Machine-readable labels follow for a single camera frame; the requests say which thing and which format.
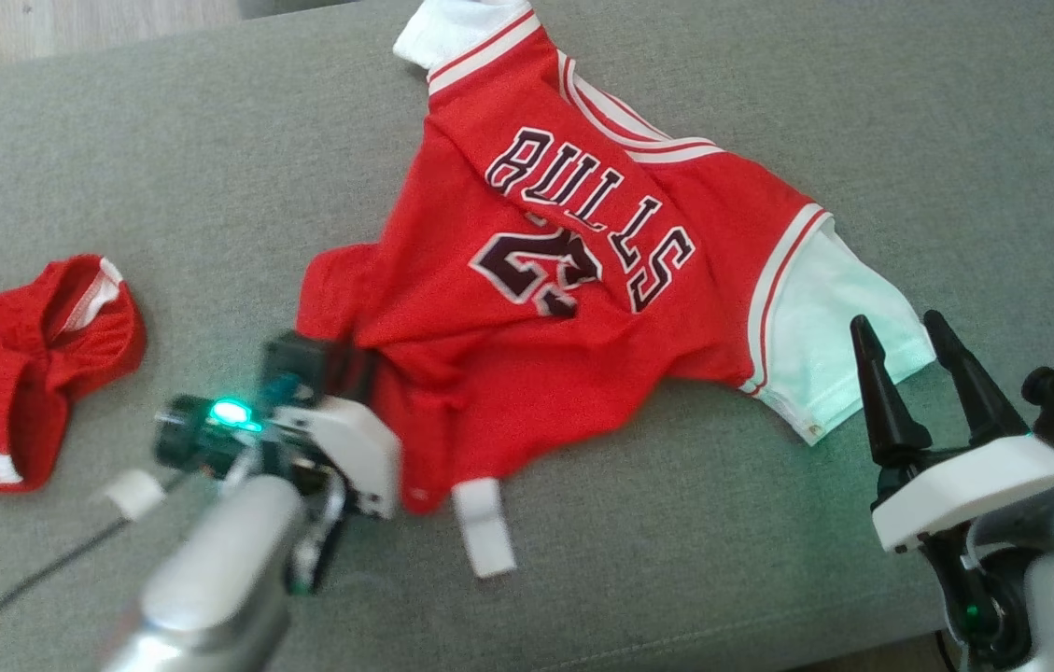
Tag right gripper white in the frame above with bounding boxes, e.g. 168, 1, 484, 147
849, 310, 1054, 669

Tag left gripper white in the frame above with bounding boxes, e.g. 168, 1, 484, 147
153, 342, 402, 520

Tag red Bulls basketball jersey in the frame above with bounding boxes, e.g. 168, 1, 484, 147
295, 0, 938, 580

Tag red shorts with white stripe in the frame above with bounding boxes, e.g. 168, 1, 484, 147
0, 254, 148, 494

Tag grey sofa seat cushion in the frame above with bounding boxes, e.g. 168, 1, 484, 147
0, 0, 1054, 672

